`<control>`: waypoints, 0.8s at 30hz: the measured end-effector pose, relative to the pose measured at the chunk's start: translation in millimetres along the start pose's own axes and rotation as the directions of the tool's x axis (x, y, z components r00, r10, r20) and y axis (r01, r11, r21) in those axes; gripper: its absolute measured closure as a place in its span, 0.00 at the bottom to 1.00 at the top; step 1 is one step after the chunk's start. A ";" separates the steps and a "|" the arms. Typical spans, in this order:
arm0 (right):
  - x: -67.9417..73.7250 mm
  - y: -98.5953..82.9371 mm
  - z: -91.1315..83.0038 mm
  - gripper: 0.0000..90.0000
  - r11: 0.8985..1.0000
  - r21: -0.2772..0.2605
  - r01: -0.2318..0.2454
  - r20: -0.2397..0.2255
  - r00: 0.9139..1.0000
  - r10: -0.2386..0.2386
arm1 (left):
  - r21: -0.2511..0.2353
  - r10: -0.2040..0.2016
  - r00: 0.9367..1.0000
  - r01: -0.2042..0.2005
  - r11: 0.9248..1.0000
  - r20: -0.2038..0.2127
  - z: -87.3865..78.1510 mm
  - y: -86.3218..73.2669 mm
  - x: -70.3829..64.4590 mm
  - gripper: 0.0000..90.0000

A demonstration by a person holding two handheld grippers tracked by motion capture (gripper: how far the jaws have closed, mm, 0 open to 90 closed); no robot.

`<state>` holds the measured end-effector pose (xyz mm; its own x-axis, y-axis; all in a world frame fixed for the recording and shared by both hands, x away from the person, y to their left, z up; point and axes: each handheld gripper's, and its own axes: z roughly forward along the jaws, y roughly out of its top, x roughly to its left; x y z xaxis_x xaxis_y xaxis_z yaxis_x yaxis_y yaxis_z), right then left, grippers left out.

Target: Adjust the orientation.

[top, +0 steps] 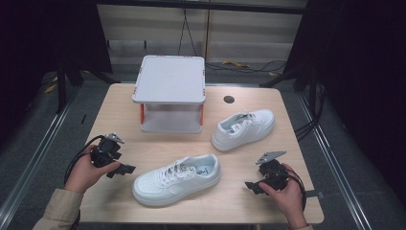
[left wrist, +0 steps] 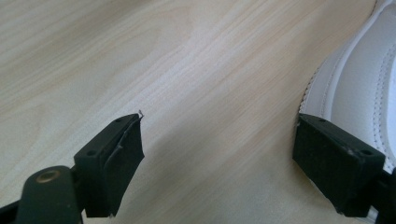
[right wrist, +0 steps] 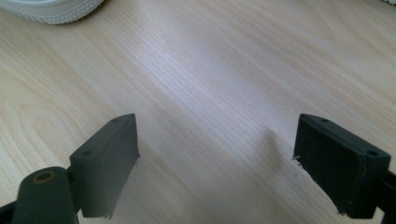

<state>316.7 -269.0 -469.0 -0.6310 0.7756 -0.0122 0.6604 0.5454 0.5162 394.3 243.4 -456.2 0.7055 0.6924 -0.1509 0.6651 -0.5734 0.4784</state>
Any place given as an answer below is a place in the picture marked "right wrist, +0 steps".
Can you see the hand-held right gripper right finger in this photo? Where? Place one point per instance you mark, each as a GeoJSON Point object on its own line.
{"type": "Point", "coordinates": [336, 165]}

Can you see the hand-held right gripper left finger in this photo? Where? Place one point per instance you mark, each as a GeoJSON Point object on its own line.
{"type": "Point", "coordinates": [106, 161]}

